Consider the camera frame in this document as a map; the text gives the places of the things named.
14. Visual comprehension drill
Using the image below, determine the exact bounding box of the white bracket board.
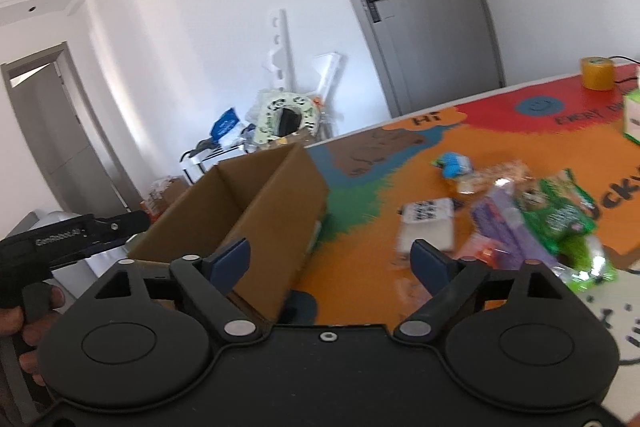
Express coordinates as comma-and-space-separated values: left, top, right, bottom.
312, 52, 346, 108

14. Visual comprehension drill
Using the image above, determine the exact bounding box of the colourful printed table mat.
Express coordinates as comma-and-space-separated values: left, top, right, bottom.
277, 62, 640, 408

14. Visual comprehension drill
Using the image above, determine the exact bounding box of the grey open door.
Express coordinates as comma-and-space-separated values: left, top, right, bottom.
0, 47, 141, 218

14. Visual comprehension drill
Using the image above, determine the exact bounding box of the purple snack packet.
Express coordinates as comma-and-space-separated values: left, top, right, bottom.
470, 187, 556, 270

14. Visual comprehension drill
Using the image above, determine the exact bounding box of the white snack packet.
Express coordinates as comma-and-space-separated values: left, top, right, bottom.
395, 198, 457, 258

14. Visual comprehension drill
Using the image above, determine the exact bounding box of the green cracker snack packet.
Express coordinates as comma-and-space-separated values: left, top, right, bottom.
520, 169, 598, 255

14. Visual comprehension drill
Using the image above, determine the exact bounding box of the yellow tape roll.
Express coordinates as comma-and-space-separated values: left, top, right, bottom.
580, 55, 617, 92

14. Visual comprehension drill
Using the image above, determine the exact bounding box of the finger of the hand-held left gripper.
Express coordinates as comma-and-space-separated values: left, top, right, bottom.
94, 211, 151, 239
49, 234, 133, 270

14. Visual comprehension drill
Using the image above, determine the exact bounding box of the blue plastic bag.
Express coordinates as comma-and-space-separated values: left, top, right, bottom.
210, 108, 241, 142

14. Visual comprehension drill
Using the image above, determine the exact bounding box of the black cable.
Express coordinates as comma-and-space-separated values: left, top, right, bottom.
607, 55, 640, 84

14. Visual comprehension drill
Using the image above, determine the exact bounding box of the pink snack packet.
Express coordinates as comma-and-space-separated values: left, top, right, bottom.
455, 234, 501, 265

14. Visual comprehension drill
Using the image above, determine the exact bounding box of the green tissue box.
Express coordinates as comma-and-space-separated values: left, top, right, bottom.
622, 77, 640, 145

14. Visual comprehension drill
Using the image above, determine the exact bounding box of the black door handle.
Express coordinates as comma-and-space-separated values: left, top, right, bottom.
361, 0, 390, 24

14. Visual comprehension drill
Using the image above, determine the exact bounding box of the beige cracker snack packet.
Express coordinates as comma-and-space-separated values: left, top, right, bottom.
457, 160, 533, 195

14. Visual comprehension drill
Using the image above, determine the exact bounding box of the black metal stand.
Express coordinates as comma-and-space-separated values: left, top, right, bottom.
180, 139, 221, 182

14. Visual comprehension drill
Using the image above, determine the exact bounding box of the panda print seat ring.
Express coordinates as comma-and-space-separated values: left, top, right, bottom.
252, 89, 323, 145

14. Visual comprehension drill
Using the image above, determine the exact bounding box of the blue snack packet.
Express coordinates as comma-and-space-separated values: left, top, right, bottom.
432, 152, 475, 180

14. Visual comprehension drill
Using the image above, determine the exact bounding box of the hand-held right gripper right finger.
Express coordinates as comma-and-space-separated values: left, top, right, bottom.
394, 239, 568, 343

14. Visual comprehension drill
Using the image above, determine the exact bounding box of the small cardboard box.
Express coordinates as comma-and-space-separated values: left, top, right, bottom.
140, 176, 191, 218

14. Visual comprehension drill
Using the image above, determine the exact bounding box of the large cardboard box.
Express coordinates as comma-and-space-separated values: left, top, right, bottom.
127, 142, 331, 323

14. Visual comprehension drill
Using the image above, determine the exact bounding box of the person's left hand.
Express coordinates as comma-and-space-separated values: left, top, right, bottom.
0, 286, 66, 388

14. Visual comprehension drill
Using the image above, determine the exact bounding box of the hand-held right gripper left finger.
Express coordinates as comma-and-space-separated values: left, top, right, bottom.
92, 238, 266, 343

